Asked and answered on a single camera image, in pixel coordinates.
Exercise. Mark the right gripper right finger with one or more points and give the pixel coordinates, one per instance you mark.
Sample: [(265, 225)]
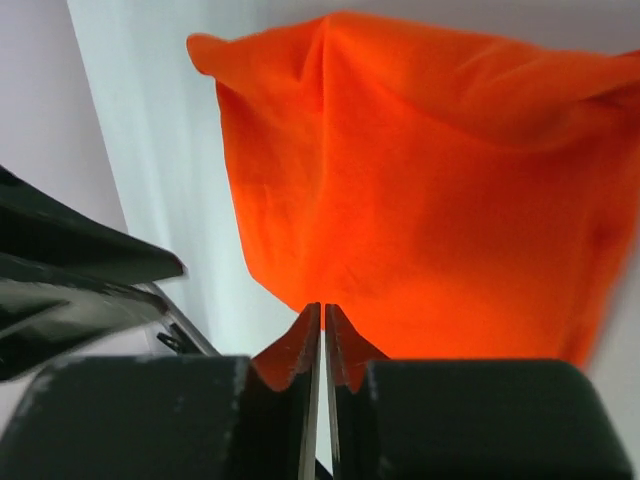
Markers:
[(351, 425)]

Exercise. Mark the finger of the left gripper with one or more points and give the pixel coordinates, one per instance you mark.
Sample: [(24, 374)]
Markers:
[(40, 322), (38, 228)]

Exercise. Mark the orange t shirt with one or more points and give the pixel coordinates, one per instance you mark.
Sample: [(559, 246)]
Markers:
[(459, 195)]

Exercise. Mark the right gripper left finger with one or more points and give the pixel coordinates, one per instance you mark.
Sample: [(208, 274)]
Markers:
[(275, 437)]

